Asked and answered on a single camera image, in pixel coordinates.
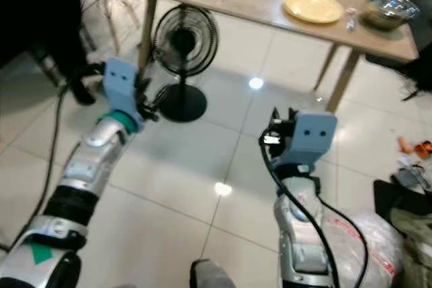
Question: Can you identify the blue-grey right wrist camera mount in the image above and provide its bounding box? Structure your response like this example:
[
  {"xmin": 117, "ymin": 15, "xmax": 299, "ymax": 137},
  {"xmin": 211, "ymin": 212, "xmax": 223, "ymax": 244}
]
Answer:
[{"xmin": 289, "ymin": 111, "xmax": 339, "ymax": 168}]

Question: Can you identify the black standing fan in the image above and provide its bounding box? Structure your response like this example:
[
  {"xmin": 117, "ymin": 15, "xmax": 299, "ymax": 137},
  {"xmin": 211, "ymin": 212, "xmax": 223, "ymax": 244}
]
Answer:
[{"xmin": 152, "ymin": 5, "xmax": 221, "ymax": 124}]

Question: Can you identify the yellow plate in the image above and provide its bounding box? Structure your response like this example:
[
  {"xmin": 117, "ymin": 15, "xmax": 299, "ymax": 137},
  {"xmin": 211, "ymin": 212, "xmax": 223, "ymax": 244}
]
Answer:
[{"xmin": 282, "ymin": 0, "xmax": 345, "ymax": 24}]

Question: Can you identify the clear plastic bag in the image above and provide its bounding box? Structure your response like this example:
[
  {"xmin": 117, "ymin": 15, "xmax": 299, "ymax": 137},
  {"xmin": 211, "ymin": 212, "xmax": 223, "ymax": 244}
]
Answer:
[{"xmin": 317, "ymin": 210, "xmax": 407, "ymax": 288}]

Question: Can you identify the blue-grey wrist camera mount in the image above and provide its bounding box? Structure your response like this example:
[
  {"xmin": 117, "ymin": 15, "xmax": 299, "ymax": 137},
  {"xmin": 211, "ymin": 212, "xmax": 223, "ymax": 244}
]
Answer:
[
  {"xmin": 289, "ymin": 111, "xmax": 339, "ymax": 168},
  {"xmin": 103, "ymin": 57, "xmax": 143, "ymax": 131}
]

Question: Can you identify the olive green cloth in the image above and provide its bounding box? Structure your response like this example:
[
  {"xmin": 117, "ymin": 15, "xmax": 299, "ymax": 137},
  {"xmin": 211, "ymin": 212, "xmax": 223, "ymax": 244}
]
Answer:
[{"xmin": 388, "ymin": 207, "xmax": 432, "ymax": 288}]

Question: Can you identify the robot right leg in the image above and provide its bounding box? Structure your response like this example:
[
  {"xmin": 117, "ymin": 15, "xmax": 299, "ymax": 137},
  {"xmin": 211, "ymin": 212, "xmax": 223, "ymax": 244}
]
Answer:
[{"xmin": 190, "ymin": 259, "xmax": 238, "ymax": 288}]

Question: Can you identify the person in black clothes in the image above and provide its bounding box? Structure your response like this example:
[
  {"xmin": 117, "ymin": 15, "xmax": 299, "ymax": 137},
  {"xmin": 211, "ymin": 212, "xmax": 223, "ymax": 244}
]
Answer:
[{"xmin": 0, "ymin": 0, "xmax": 110, "ymax": 107}]

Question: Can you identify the shiny steel bowl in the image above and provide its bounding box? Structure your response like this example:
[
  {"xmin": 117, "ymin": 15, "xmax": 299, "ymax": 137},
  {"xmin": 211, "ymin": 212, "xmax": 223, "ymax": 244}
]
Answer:
[{"xmin": 364, "ymin": 0, "xmax": 421, "ymax": 31}]

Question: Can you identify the black fabric bag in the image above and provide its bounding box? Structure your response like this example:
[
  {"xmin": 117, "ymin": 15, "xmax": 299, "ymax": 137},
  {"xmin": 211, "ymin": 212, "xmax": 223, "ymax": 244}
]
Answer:
[{"xmin": 373, "ymin": 179, "xmax": 432, "ymax": 236}]

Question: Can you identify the black floor cable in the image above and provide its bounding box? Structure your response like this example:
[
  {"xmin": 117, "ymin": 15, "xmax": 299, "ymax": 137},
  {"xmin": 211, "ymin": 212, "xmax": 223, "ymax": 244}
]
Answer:
[{"xmin": 34, "ymin": 82, "xmax": 72, "ymax": 231}]

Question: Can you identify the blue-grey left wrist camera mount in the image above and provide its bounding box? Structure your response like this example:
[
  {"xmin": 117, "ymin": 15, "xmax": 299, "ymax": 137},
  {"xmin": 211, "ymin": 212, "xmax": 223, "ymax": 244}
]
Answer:
[{"xmin": 103, "ymin": 57, "xmax": 143, "ymax": 131}]

